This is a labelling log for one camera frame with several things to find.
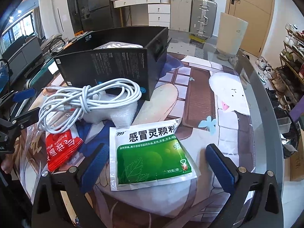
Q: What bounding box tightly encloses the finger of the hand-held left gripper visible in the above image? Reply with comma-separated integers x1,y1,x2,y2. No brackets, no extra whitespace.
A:
7,107,41,130
0,88,36,111

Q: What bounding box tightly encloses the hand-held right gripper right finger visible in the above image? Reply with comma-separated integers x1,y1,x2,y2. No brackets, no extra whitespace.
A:
171,144,285,228

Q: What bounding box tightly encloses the printed table mat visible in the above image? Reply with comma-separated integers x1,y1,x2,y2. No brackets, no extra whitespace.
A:
12,52,258,228

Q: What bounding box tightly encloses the green and silver sachet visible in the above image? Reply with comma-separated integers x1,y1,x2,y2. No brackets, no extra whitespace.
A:
109,118,198,192

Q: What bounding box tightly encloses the white charging cable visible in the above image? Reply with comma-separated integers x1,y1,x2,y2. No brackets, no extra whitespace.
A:
38,79,142,135

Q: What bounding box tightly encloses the white foam wrap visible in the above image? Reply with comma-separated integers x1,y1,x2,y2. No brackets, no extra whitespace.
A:
82,89,139,127

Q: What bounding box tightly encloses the red plastic packet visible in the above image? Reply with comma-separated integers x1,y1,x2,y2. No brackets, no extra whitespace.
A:
45,129,83,172

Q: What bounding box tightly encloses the wooden door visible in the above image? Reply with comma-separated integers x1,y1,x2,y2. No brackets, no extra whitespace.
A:
226,0,273,57

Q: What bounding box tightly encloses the clear plastic zip bag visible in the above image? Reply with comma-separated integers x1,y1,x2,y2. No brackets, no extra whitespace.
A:
94,41,144,51

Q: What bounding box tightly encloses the white desk with drawers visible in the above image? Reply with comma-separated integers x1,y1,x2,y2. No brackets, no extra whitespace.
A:
112,0,171,28

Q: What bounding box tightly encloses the silver suitcase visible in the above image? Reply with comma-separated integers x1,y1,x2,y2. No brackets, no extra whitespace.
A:
189,0,218,38

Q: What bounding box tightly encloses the shoe rack with shoes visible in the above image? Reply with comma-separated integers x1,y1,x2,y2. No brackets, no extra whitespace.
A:
279,22,304,110

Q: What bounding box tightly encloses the cream waste bin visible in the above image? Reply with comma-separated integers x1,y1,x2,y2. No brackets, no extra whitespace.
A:
215,12,249,61

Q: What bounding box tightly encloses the window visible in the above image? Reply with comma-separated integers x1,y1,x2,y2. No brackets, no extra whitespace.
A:
1,12,36,50

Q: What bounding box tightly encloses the black cardboard box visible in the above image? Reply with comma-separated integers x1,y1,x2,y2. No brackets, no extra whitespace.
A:
53,27,169,101

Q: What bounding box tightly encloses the teal suitcase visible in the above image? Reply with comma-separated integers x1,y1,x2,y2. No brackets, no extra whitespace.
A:
24,58,60,98

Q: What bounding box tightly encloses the brown cardboard box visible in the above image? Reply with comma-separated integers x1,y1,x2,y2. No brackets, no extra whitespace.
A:
290,133,304,183

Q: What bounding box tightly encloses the purple bag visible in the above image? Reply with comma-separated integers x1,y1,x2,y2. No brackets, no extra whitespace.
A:
288,100,304,133

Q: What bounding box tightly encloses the person's left hand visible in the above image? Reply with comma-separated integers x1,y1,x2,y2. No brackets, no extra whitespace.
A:
0,155,13,174

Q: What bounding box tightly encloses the dark refrigerator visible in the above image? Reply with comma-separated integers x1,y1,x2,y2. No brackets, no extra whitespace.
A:
65,0,119,32

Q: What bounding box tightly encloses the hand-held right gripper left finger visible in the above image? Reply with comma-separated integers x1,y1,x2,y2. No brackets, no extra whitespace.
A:
31,144,111,228

